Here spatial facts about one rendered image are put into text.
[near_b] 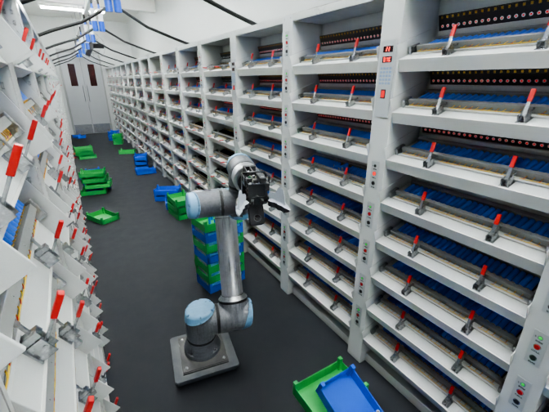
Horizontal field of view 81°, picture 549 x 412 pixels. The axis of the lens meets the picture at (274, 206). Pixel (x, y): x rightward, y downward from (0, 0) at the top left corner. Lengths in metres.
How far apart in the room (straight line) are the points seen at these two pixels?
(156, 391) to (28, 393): 1.44
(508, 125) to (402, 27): 0.52
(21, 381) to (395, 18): 1.40
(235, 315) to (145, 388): 0.56
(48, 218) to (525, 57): 1.30
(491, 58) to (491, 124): 0.19
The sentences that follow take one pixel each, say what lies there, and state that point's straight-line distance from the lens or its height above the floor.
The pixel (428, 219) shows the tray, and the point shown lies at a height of 0.93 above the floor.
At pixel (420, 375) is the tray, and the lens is 1.77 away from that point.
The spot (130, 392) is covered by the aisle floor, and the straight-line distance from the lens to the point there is 1.95.
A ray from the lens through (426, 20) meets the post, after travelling 1.51.
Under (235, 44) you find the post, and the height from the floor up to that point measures 1.65.
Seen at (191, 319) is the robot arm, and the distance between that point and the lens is 1.71.
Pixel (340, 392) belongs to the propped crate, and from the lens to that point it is 1.74.
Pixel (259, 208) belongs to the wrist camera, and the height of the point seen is 1.07.
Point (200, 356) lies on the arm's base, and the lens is 1.85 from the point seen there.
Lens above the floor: 1.42
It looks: 21 degrees down
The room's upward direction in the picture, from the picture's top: straight up
